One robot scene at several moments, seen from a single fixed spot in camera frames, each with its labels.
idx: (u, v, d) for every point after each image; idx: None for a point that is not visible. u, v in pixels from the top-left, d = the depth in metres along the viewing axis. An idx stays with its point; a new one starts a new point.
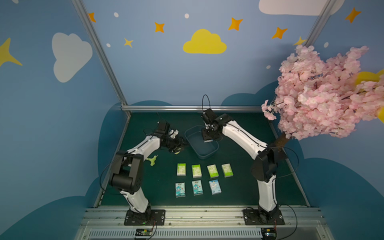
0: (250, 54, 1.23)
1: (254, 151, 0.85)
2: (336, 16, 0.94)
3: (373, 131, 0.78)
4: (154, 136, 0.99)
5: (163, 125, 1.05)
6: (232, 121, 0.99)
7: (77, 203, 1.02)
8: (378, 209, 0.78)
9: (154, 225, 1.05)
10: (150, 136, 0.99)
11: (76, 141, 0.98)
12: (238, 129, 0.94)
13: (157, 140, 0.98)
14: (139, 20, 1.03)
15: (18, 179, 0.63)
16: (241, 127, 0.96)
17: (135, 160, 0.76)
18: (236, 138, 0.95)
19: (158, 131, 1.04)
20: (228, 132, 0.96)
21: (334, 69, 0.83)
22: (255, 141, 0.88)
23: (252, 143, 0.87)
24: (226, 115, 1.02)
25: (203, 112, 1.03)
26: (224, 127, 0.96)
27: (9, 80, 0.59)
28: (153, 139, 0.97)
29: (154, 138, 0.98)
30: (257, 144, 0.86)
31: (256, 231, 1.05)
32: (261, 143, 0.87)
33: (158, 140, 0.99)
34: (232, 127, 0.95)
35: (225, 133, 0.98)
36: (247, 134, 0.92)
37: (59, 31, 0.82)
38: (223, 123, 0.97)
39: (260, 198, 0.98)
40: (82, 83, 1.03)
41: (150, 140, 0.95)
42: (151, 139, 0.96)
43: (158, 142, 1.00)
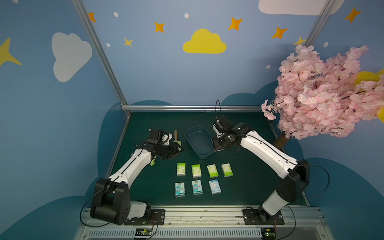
0: (250, 54, 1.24)
1: (283, 168, 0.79)
2: (336, 16, 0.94)
3: (373, 130, 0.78)
4: (142, 153, 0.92)
5: (156, 133, 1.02)
6: (252, 132, 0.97)
7: (78, 203, 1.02)
8: (378, 209, 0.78)
9: (154, 225, 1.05)
10: (138, 153, 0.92)
11: (76, 141, 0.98)
12: (262, 143, 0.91)
13: (146, 156, 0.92)
14: (139, 21, 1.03)
15: (18, 179, 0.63)
16: (264, 140, 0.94)
17: (117, 192, 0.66)
18: (259, 152, 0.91)
19: (151, 140, 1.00)
20: (251, 145, 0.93)
21: (334, 69, 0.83)
22: (284, 157, 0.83)
23: (280, 160, 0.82)
24: (245, 125, 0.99)
25: (218, 121, 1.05)
26: (244, 139, 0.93)
27: (9, 80, 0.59)
28: (141, 157, 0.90)
29: (143, 155, 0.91)
30: (286, 161, 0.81)
31: (256, 231, 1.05)
32: (290, 160, 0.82)
33: (146, 157, 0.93)
34: (255, 140, 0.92)
35: (246, 146, 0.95)
36: (273, 149, 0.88)
37: (59, 31, 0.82)
38: (242, 134, 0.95)
39: (268, 203, 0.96)
40: (82, 83, 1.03)
41: (138, 159, 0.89)
42: (140, 157, 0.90)
43: (148, 158, 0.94)
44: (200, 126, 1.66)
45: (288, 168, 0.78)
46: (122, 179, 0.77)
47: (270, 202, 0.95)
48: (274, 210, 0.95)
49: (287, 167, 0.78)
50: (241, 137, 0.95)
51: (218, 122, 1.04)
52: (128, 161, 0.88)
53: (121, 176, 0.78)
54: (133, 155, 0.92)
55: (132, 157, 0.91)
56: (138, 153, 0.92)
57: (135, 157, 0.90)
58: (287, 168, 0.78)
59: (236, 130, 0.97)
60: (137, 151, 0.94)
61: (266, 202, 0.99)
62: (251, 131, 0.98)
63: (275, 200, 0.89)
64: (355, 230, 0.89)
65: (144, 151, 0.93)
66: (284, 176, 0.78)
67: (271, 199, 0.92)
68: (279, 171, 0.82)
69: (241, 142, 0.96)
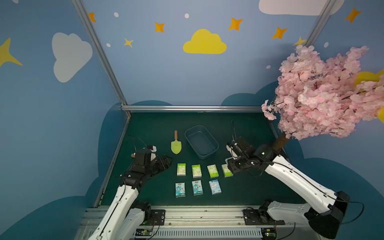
0: (250, 54, 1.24)
1: (322, 204, 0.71)
2: (336, 16, 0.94)
3: (373, 130, 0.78)
4: (125, 195, 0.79)
5: (141, 157, 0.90)
6: (278, 157, 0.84)
7: (78, 203, 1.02)
8: (378, 209, 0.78)
9: (154, 225, 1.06)
10: (120, 195, 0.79)
11: (76, 141, 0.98)
12: (292, 171, 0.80)
13: (130, 197, 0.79)
14: (139, 21, 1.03)
15: (18, 179, 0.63)
16: (292, 167, 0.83)
17: None
18: (289, 182, 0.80)
19: (136, 165, 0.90)
20: (278, 173, 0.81)
21: (334, 69, 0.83)
22: (320, 189, 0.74)
23: (316, 193, 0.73)
24: (267, 147, 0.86)
25: (234, 143, 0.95)
26: (271, 166, 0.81)
27: (9, 80, 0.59)
28: (123, 201, 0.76)
29: (125, 197, 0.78)
30: (324, 194, 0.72)
31: (256, 231, 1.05)
32: (328, 192, 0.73)
33: (130, 198, 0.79)
34: (283, 168, 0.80)
35: (272, 173, 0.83)
36: (305, 178, 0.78)
37: (59, 31, 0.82)
38: (267, 160, 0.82)
39: (277, 213, 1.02)
40: (82, 83, 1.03)
41: (120, 205, 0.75)
42: (121, 201, 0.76)
43: (133, 196, 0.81)
44: (200, 126, 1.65)
45: (328, 203, 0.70)
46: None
47: (280, 210, 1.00)
48: (278, 217, 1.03)
49: (328, 203, 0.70)
50: (267, 163, 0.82)
51: (236, 144, 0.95)
52: (109, 209, 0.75)
53: (100, 237, 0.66)
54: (115, 198, 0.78)
55: (113, 201, 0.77)
56: (121, 195, 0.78)
57: (116, 202, 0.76)
58: (327, 203, 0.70)
59: (260, 155, 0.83)
60: (119, 192, 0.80)
61: (273, 207, 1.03)
62: (277, 156, 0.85)
63: (287, 213, 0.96)
64: (356, 230, 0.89)
65: (127, 191, 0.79)
66: (324, 212, 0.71)
67: (285, 211, 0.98)
68: (315, 205, 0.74)
69: (267, 169, 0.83)
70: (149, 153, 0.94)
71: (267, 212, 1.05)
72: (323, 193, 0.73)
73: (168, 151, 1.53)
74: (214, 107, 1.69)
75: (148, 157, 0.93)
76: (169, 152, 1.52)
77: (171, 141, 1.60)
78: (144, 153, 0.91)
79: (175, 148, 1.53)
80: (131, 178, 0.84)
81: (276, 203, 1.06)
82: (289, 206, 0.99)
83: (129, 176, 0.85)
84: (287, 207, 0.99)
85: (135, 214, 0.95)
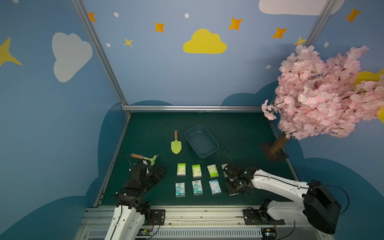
0: (250, 54, 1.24)
1: (298, 196, 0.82)
2: (336, 16, 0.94)
3: (372, 130, 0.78)
4: (123, 216, 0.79)
5: (137, 173, 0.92)
6: (257, 171, 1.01)
7: (78, 203, 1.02)
8: (378, 209, 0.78)
9: (154, 225, 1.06)
10: (118, 217, 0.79)
11: (75, 141, 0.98)
12: (269, 177, 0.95)
13: (128, 218, 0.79)
14: (139, 21, 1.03)
15: (18, 179, 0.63)
16: (270, 174, 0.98)
17: None
18: (271, 187, 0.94)
19: (132, 181, 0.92)
20: (259, 183, 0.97)
21: (334, 69, 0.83)
22: (293, 184, 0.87)
23: (290, 188, 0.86)
24: (250, 166, 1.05)
25: (225, 167, 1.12)
26: (253, 180, 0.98)
27: (9, 79, 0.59)
28: (121, 223, 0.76)
29: (123, 219, 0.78)
30: (297, 187, 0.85)
31: (256, 231, 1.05)
32: (300, 184, 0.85)
33: (128, 219, 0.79)
34: (261, 178, 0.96)
35: (257, 186, 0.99)
36: (281, 180, 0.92)
37: (59, 31, 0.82)
38: (249, 176, 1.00)
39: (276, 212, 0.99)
40: (82, 84, 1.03)
41: (118, 228, 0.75)
42: (120, 222, 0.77)
43: (131, 216, 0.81)
44: (200, 126, 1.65)
45: (302, 194, 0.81)
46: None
47: (279, 208, 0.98)
48: (278, 217, 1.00)
49: (301, 193, 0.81)
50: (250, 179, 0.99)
51: (226, 169, 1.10)
52: (107, 233, 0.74)
53: None
54: (113, 221, 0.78)
55: (111, 224, 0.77)
56: (118, 217, 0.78)
57: (115, 225, 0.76)
58: (301, 194, 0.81)
59: (244, 175, 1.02)
60: (117, 213, 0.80)
61: (273, 207, 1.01)
62: (257, 170, 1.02)
63: (288, 211, 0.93)
64: (355, 230, 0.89)
65: (124, 212, 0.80)
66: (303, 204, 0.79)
67: (283, 209, 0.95)
68: (297, 200, 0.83)
69: (252, 184, 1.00)
70: (145, 167, 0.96)
71: (267, 213, 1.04)
72: (297, 187, 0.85)
73: (168, 151, 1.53)
74: (214, 107, 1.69)
75: (143, 172, 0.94)
76: (169, 152, 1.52)
77: (171, 141, 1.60)
78: (140, 168, 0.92)
79: (175, 148, 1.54)
80: (128, 194, 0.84)
81: (275, 203, 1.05)
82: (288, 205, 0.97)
83: (126, 194, 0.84)
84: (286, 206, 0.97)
85: (135, 219, 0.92)
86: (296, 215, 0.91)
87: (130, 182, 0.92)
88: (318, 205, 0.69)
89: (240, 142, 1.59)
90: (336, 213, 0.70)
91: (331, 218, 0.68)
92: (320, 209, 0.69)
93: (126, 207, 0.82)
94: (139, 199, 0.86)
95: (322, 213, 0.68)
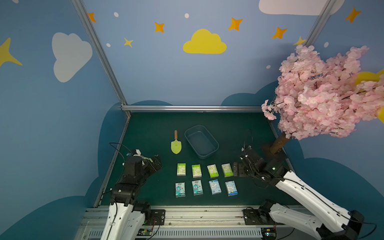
0: (250, 54, 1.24)
1: (336, 223, 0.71)
2: (336, 16, 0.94)
3: (372, 130, 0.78)
4: (118, 214, 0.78)
5: (131, 167, 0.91)
6: (289, 173, 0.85)
7: (78, 203, 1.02)
8: (378, 209, 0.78)
9: (154, 225, 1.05)
10: (114, 215, 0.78)
11: (75, 141, 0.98)
12: (304, 187, 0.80)
13: (124, 215, 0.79)
14: (139, 21, 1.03)
15: (18, 179, 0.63)
16: (304, 183, 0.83)
17: None
18: (301, 199, 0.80)
19: (127, 176, 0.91)
20: (289, 190, 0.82)
21: (335, 69, 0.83)
22: (334, 208, 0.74)
23: (329, 212, 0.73)
24: (279, 163, 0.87)
25: (245, 154, 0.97)
26: (283, 182, 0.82)
27: (9, 79, 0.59)
28: (118, 222, 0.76)
29: (119, 217, 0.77)
30: (337, 213, 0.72)
31: (256, 231, 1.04)
32: (342, 211, 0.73)
33: (125, 216, 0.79)
34: (294, 185, 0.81)
35: (283, 189, 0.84)
36: (318, 196, 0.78)
37: (59, 31, 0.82)
38: (278, 176, 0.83)
39: (281, 218, 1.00)
40: (82, 84, 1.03)
41: (114, 227, 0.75)
42: (115, 221, 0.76)
43: (127, 213, 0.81)
44: (200, 126, 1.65)
45: (342, 223, 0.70)
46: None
47: (284, 215, 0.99)
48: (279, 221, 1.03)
49: (341, 223, 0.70)
50: (278, 179, 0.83)
51: (246, 156, 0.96)
52: (104, 233, 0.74)
53: None
54: (109, 220, 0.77)
55: (107, 222, 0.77)
56: (114, 216, 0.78)
57: (111, 223, 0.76)
58: (341, 223, 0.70)
59: (269, 169, 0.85)
60: (112, 212, 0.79)
61: (280, 214, 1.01)
62: (288, 172, 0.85)
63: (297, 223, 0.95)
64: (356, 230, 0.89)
65: (120, 210, 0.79)
66: (337, 232, 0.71)
67: (292, 219, 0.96)
68: (330, 225, 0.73)
69: (278, 184, 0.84)
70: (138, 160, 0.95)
71: (267, 212, 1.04)
72: (337, 212, 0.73)
73: (168, 151, 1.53)
74: (214, 107, 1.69)
75: (137, 165, 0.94)
76: (169, 152, 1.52)
77: (171, 141, 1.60)
78: (134, 162, 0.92)
79: (175, 148, 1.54)
80: (123, 190, 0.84)
81: (281, 207, 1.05)
82: (296, 215, 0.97)
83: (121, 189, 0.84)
84: (295, 216, 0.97)
85: (135, 218, 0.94)
86: (301, 225, 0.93)
87: (125, 176, 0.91)
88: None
89: (240, 142, 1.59)
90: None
91: None
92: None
93: (122, 205, 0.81)
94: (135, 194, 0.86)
95: None
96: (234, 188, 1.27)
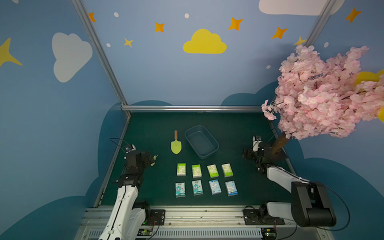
0: (250, 54, 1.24)
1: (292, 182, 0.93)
2: (335, 16, 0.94)
3: (372, 131, 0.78)
4: (127, 193, 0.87)
5: (133, 158, 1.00)
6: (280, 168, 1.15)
7: (78, 203, 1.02)
8: (378, 209, 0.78)
9: (154, 225, 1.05)
10: (122, 195, 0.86)
11: (76, 141, 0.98)
12: (281, 169, 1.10)
13: (132, 193, 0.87)
14: (139, 22, 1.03)
15: (17, 178, 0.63)
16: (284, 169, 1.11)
17: None
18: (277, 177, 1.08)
19: (129, 167, 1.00)
20: (271, 173, 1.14)
21: (334, 69, 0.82)
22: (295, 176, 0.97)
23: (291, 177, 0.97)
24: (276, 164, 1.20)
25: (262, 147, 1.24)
26: (269, 168, 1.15)
27: (9, 80, 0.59)
28: (127, 198, 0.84)
29: (128, 195, 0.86)
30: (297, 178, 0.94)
31: (256, 231, 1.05)
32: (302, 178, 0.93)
33: (132, 195, 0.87)
34: (275, 168, 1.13)
35: (271, 177, 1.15)
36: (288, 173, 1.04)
37: (59, 31, 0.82)
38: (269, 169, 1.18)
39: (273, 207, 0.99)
40: (82, 83, 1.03)
41: (124, 201, 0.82)
42: (125, 198, 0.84)
43: (134, 194, 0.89)
44: (200, 126, 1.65)
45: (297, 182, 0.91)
46: (114, 234, 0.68)
47: (276, 203, 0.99)
48: (274, 214, 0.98)
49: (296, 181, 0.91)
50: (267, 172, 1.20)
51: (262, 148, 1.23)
52: (113, 209, 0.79)
53: (112, 232, 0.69)
54: (117, 199, 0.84)
55: (116, 201, 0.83)
56: (123, 194, 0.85)
57: (120, 200, 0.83)
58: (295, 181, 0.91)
59: (266, 165, 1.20)
60: (120, 192, 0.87)
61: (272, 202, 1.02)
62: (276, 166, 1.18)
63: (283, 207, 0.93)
64: (355, 231, 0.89)
65: (128, 190, 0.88)
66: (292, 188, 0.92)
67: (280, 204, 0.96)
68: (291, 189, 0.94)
69: (268, 174, 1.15)
70: (139, 153, 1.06)
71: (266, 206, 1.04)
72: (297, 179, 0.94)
73: (168, 151, 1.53)
74: (214, 107, 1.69)
75: (138, 157, 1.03)
76: (169, 152, 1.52)
77: (171, 141, 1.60)
78: (134, 154, 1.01)
79: (175, 148, 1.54)
80: (128, 179, 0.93)
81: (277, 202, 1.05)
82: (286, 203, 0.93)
83: (126, 178, 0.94)
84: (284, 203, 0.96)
85: (137, 212, 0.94)
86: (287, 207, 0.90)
87: (128, 168, 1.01)
88: (302, 192, 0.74)
89: (240, 142, 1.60)
90: (323, 218, 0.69)
91: (309, 208, 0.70)
92: (303, 195, 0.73)
93: (129, 186, 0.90)
94: (139, 181, 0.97)
95: (303, 200, 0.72)
96: (234, 188, 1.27)
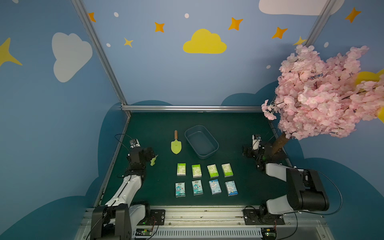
0: (250, 54, 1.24)
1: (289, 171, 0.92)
2: (336, 16, 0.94)
3: (373, 130, 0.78)
4: (132, 178, 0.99)
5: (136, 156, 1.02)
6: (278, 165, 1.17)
7: (78, 203, 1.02)
8: (378, 209, 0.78)
9: (154, 225, 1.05)
10: (128, 179, 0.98)
11: (75, 141, 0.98)
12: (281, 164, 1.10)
13: (136, 179, 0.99)
14: (139, 21, 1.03)
15: (17, 178, 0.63)
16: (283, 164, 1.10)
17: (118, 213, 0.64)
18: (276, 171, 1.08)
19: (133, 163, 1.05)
20: (271, 168, 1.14)
21: (334, 69, 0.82)
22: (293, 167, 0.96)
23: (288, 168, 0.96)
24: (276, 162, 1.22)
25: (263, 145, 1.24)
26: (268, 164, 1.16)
27: (9, 80, 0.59)
28: (132, 181, 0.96)
29: (133, 179, 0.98)
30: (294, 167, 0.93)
31: (256, 231, 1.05)
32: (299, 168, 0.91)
33: (136, 181, 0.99)
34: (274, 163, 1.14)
35: (270, 172, 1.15)
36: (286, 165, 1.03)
37: (59, 31, 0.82)
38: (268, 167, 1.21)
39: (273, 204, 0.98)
40: (82, 83, 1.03)
41: (129, 183, 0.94)
42: (131, 181, 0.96)
43: (138, 182, 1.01)
44: (200, 126, 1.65)
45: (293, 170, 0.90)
46: (119, 201, 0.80)
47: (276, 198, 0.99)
48: (274, 210, 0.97)
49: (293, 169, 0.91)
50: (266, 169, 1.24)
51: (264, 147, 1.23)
52: (120, 187, 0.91)
53: (117, 199, 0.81)
54: (124, 181, 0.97)
55: (123, 183, 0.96)
56: (129, 178, 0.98)
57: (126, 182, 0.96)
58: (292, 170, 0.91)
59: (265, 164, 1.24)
60: (126, 178, 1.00)
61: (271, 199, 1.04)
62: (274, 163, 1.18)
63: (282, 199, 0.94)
64: (355, 230, 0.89)
65: (133, 176, 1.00)
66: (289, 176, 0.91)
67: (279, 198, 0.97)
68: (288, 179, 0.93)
69: (266, 169, 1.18)
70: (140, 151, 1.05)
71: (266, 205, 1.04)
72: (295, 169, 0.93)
73: (168, 151, 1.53)
74: (214, 107, 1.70)
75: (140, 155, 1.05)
76: (169, 152, 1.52)
77: (171, 141, 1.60)
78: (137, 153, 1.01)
79: (175, 148, 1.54)
80: (132, 174, 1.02)
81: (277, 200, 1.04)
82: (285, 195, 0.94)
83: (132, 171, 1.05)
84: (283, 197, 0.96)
85: (136, 206, 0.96)
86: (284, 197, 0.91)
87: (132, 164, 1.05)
88: (297, 176, 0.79)
89: (240, 142, 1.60)
90: (317, 202, 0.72)
91: (302, 190, 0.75)
92: (297, 179, 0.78)
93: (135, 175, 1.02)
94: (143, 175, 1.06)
95: (297, 183, 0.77)
96: (234, 188, 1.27)
